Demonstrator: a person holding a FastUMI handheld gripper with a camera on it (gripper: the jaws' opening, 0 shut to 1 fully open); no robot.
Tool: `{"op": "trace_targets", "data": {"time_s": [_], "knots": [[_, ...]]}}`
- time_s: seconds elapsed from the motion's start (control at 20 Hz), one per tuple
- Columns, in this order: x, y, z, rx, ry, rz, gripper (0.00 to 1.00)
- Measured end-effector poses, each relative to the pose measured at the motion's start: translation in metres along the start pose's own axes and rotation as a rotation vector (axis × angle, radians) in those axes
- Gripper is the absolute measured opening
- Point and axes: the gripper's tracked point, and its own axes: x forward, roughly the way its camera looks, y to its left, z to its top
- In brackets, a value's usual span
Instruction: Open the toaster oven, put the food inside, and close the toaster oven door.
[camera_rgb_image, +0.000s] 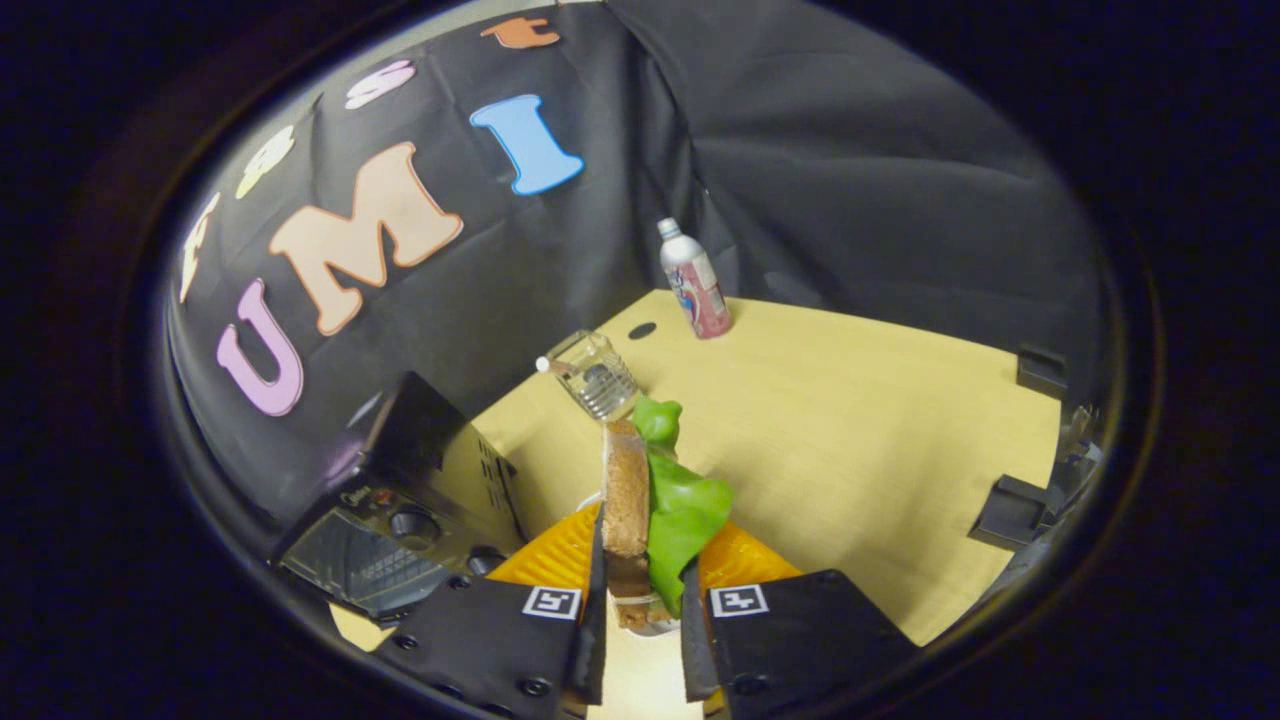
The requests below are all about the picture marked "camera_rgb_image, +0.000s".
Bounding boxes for white pink spray bottle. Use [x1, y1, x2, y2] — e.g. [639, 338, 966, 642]
[657, 217, 734, 341]

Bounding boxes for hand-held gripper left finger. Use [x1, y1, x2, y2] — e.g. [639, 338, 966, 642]
[373, 503, 611, 720]

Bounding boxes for sandwich with green lettuce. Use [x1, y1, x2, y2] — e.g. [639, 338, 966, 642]
[600, 393, 736, 633]

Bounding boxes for black toaster oven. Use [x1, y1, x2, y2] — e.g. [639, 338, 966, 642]
[270, 372, 528, 623]

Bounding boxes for clear glass container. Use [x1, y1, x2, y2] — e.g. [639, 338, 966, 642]
[535, 330, 641, 421]

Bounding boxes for black table clamp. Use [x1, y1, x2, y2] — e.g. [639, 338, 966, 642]
[968, 475, 1051, 551]
[1017, 344, 1069, 401]

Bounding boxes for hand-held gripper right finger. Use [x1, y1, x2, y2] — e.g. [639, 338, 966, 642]
[680, 520, 921, 720]

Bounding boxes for black backdrop cloth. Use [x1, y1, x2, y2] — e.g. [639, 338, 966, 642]
[165, 0, 1111, 531]

